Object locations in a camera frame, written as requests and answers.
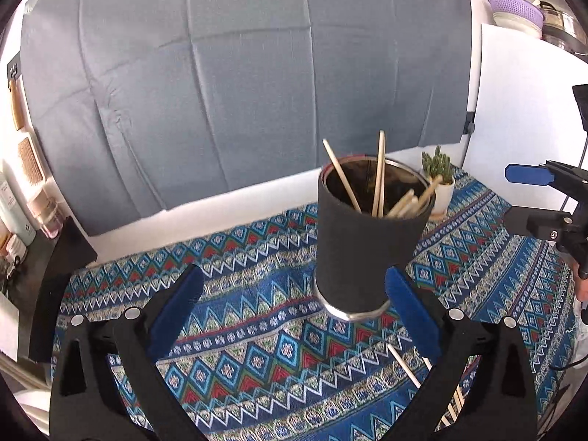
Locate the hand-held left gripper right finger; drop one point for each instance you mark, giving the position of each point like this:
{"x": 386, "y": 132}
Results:
{"x": 411, "y": 317}

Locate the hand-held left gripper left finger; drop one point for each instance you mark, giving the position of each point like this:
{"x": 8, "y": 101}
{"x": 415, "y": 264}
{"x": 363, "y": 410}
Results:
{"x": 177, "y": 312}

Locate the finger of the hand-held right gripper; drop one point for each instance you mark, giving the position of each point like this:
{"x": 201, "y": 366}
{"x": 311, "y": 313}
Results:
{"x": 537, "y": 221}
{"x": 528, "y": 173}

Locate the pile of wooden chopsticks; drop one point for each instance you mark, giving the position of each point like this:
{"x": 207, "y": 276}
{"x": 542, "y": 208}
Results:
{"x": 404, "y": 365}

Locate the black cylindrical utensil holder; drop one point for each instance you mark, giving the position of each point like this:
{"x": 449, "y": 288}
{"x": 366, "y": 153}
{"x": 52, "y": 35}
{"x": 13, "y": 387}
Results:
{"x": 363, "y": 257}

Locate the bundle of wooden chopsticks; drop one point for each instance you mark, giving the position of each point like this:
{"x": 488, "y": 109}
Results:
{"x": 379, "y": 174}

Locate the white refrigerator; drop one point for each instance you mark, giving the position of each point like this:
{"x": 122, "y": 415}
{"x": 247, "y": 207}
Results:
{"x": 519, "y": 101}

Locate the black backdrop clip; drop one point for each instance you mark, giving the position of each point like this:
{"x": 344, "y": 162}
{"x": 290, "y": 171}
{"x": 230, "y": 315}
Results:
{"x": 469, "y": 123}
{"x": 12, "y": 73}

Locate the blue patterned tablecloth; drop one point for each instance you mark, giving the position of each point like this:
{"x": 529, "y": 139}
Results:
{"x": 257, "y": 294}

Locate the black flat device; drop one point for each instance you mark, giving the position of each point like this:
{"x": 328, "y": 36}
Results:
{"x": 581, "y": 108}

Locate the succulent in white pot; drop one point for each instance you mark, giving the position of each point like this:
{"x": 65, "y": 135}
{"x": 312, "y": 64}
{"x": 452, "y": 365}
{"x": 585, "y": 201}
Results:
{"x": 441, "y": 193}

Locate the white bowl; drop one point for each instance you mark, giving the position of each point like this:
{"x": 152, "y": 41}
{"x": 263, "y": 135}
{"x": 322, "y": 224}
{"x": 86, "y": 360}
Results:
{"x": 514, "y": 25}

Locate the steel cooking pot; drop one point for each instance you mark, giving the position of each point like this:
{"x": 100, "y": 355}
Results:
{"x": 560, "y": 23}

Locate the pink bottle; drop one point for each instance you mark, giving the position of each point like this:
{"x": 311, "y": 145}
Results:
{"x": 46, "y": 213}

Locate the purple colander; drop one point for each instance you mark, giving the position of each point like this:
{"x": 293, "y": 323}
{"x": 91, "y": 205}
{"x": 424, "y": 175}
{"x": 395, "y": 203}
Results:
{"x": 510, "y": 7}

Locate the white paper box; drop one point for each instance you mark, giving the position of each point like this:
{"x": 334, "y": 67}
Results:
{"x": 8, "y": 326}

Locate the white bottle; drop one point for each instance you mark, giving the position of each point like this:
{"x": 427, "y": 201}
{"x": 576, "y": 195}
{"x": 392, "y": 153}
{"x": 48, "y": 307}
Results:
{"x": 16, "y": 211}

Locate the grey backdrop cloth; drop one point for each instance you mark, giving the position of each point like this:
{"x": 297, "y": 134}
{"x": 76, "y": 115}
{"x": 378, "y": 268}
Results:
{"x": 229, "y": 78}

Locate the wooden brush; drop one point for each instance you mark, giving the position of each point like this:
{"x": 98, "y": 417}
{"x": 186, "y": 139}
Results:
{"x": 17, "y": 105}

